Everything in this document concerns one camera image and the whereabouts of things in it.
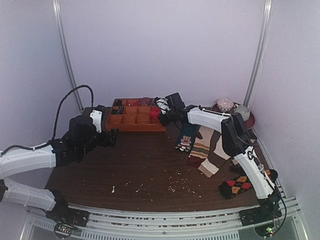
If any wooden divided organizer tray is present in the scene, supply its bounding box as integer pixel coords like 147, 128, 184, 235
106, 97, 166, 132

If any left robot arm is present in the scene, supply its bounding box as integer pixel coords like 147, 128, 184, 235
0, 105, 118, 222

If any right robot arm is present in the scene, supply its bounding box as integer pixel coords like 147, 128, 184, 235
153, 92, 281, 221

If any black white sock in tray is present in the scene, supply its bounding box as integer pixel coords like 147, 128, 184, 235
112, 105, 125, 115

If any green reindeer sock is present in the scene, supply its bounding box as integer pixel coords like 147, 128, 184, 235
175, 123, 198, 153

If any cream striped sock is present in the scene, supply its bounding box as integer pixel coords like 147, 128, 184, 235
188, 126, 214, 168

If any patterned white bowl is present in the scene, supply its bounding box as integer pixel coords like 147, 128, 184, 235
216, 98, 234, 112

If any white brown sock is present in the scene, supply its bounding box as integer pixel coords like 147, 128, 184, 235
197, 135, 231, 178

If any striped grey cup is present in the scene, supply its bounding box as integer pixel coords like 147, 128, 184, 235
234, 104, 251, 122

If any red plate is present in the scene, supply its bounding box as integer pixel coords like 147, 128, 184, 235
211, 103, 256, 130

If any brown argyle sock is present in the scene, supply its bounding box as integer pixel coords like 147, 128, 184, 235
229, 160, 242, 172

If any black red argyle sock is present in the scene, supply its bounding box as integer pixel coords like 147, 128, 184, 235
218, 175, 254, 200

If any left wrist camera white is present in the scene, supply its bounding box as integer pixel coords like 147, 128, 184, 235
89, 109, 103, 134

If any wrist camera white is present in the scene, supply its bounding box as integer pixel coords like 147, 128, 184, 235
89, 109, 103, 134
154, 97, 171, 115

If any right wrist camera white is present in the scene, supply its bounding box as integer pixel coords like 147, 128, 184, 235
154, 97, 171, 115

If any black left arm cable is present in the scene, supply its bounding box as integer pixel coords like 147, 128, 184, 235
51, 84, 95, 141

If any aluminium table rail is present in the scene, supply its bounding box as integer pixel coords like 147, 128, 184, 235
18, 197, 310, 240

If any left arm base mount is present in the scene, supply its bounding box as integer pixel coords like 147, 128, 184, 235
45, 207, 90, 239

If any right aluminium post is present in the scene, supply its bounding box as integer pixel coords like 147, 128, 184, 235
243, 0, 273, 107

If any aluminium post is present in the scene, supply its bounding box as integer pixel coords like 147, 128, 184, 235
51, 0, 85, 112
243, 0, 273, 107

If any left aluminium post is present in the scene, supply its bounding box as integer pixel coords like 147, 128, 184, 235
51, 0, 85, 112

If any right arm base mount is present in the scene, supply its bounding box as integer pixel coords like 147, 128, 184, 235
238, 206, 282, 238

